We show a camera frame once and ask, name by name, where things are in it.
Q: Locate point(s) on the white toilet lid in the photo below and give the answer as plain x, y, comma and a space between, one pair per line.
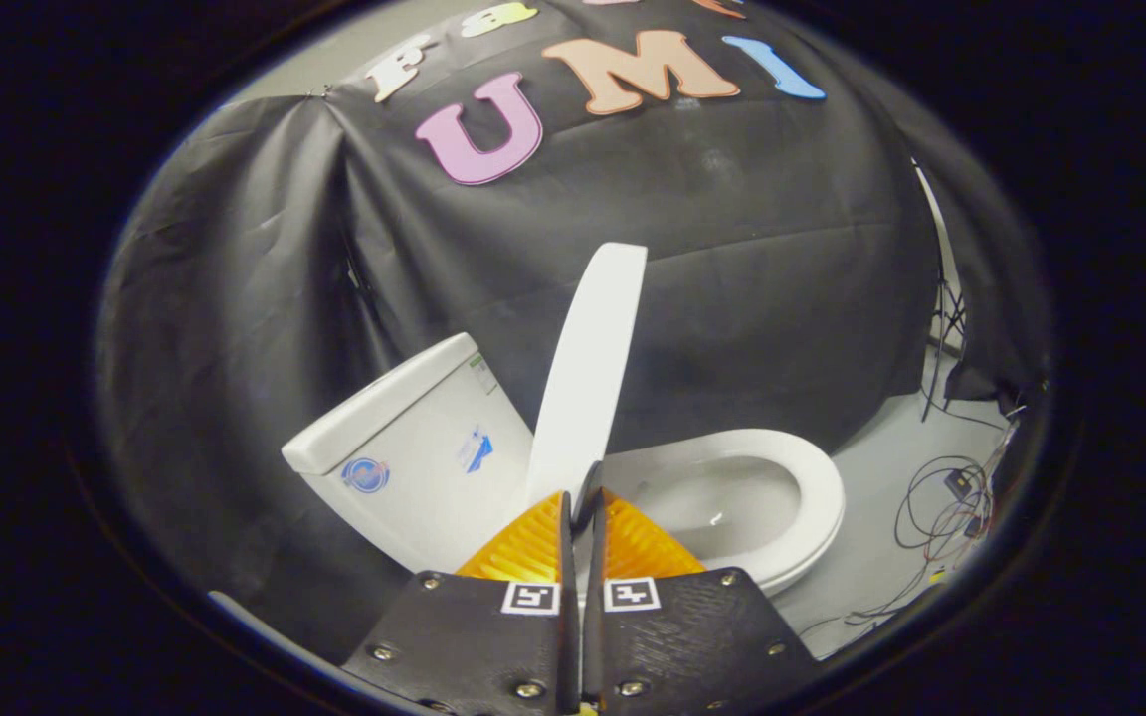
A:
588, 368

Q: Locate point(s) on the white ceramic toilet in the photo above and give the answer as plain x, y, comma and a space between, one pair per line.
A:
424, 477

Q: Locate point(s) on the black power adapter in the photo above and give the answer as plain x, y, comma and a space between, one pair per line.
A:
960, 483

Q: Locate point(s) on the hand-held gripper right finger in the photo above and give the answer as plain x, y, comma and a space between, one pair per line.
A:
692, 646

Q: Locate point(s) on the black backdrop cloth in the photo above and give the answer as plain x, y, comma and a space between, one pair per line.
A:
732, 259

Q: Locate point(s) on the white toilet tank cover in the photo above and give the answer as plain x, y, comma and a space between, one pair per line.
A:
384, 403

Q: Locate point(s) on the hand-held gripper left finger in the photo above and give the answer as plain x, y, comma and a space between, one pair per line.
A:
474, 646

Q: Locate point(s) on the small dark adapter box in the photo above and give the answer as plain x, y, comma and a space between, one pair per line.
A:
976, 527

